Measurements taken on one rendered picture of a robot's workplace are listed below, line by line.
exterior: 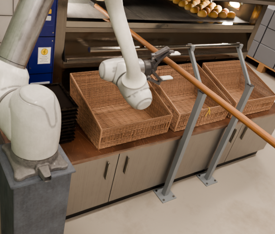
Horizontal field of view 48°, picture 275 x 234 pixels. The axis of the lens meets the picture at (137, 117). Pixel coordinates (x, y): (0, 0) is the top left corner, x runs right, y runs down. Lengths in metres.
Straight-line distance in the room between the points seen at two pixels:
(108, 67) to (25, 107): 0.50
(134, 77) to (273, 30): 4.56
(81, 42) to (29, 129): 1.15
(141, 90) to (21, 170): 0.54
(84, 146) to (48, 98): 0.94
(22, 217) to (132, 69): 0.66
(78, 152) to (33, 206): 0.71
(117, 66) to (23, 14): 0.45
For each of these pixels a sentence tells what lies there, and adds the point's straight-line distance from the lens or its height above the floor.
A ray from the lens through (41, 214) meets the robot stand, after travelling 1.24.
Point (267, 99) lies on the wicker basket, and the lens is 2.90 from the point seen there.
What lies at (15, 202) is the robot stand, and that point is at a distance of 1.13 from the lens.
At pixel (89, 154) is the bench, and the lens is 1.83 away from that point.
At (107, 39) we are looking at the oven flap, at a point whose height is 1.06.
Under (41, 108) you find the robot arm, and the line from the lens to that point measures 0.96.
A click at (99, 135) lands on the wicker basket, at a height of 0.68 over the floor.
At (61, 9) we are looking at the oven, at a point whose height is 1.25.
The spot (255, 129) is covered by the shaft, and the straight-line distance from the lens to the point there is 1.30.
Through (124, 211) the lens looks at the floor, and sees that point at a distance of 2.35.
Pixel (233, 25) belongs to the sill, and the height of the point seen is 1.18.
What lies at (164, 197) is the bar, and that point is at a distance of 2.51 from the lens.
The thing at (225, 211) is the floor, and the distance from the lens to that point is 2.66.
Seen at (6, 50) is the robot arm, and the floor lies 1.33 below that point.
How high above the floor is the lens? 1.78
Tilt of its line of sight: 33 degrees down
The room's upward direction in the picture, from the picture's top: 14 degrees clockwise
